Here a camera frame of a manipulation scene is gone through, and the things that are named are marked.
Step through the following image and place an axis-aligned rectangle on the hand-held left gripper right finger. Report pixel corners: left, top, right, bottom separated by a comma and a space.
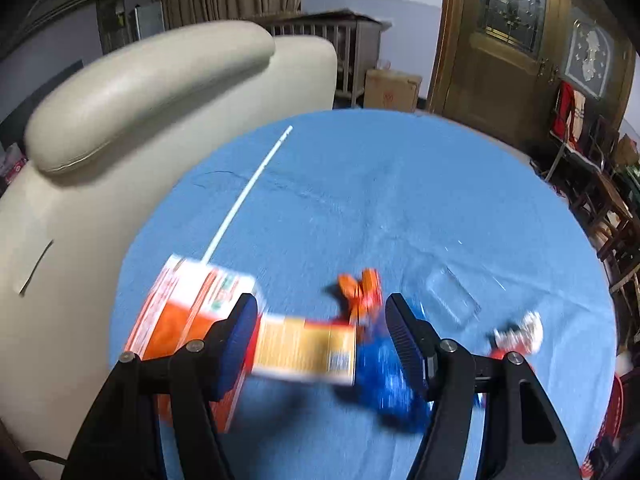
384, 292, 581, 480

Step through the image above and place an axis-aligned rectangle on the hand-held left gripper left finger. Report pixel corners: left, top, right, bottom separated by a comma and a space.
62, 292, 261, 480

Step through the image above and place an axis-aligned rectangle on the blue wrapper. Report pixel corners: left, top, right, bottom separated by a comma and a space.
355, 310, 436, 433

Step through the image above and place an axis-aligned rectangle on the orange yellow carton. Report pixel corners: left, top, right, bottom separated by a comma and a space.
250, 312, 360, 387

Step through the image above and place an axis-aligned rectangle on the orange foil wrapper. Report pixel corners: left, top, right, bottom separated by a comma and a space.
327, 268, 383, 326

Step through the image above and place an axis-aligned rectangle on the clear plastic tray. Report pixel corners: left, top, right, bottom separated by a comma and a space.
405, 262, 483, 326

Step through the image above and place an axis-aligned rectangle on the orange white medicine box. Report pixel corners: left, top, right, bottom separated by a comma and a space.
124, 254, 266, 433

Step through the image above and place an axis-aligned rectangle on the red plastic mesh basket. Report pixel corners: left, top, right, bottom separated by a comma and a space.
580, 355, 633, 480

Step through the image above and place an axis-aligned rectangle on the red white crumpled wrapper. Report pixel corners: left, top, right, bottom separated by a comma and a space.
487, 310, 545, 361

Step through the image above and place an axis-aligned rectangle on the blue tablecloth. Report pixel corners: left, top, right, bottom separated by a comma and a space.
107, 109, 618, 480

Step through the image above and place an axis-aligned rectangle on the white thin straw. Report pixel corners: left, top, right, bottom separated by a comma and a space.
202, 126, 293, 263

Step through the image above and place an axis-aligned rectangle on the metal chair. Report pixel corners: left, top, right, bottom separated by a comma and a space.
545, 80, 601, 181

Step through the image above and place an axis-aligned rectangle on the wooden chair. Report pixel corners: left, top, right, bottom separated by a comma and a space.
570, 170, 638, 266

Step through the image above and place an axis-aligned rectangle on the brown cardboard box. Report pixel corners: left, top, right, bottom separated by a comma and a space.
364, 67, 423, 113

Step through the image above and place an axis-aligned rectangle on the beige leather sofa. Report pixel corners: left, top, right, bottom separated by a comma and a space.
0, 20, 338, 461

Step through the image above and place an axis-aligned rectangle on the red beige cloth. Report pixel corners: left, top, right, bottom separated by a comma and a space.
550, 81, 588, 151

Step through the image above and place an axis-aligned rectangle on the wooden door with glass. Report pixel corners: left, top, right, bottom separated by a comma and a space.
427, 0, 636, 146

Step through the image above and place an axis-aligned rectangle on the wooden slatted crib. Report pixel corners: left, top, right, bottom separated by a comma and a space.
260, 9, 393, 106

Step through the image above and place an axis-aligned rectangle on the white appliance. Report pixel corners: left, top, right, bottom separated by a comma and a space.
132, 2, 166, 41

